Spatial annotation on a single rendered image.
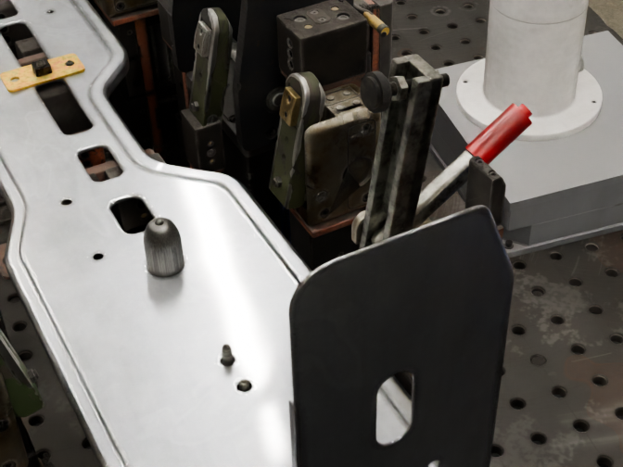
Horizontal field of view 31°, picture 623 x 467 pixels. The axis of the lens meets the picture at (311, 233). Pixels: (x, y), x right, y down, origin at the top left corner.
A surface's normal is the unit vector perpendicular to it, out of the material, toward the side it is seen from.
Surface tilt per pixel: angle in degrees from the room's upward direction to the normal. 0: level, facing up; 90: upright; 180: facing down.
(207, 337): 0
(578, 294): 0
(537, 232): 90
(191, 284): 0
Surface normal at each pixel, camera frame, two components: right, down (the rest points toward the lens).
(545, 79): 0.14, 0.66
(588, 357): -0.03, -0.75
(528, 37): -0.27, 0.65
